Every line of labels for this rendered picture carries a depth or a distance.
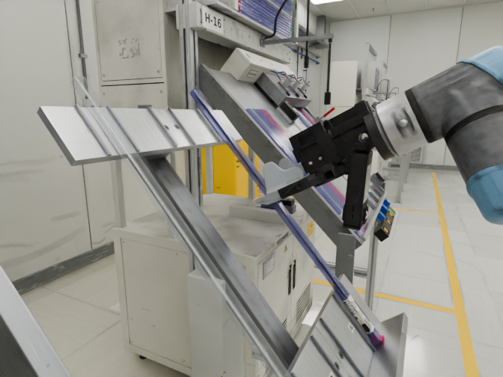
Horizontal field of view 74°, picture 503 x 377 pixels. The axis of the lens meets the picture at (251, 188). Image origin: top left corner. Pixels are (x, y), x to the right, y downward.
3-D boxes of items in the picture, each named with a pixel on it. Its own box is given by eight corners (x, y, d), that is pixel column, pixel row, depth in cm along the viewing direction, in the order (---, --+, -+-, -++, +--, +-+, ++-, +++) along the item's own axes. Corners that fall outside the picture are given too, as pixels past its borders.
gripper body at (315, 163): (301, 137, 55) (371, 100, 49) (322, 185, 54) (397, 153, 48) (283, 141, 48) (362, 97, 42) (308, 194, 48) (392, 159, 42)
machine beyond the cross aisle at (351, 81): (408, 190, 481) (422, 50, 440) (405, 203, 410) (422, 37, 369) (315, 182, 541) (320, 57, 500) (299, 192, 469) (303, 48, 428)
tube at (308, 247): (376, 340, 52) (382, 337, 52) (375, 345, 51) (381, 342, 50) (194, 93, 59) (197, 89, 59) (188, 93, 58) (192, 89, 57)
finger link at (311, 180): (281, 185, 52) (332, 162, 50) (286, 196, 52) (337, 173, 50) (274, 189, 48) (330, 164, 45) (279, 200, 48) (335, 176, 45)
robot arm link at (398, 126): (429, 141, 46) (429, 146, 39) (396, 155, 49) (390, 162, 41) (406, 93, 46) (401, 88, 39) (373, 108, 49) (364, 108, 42)
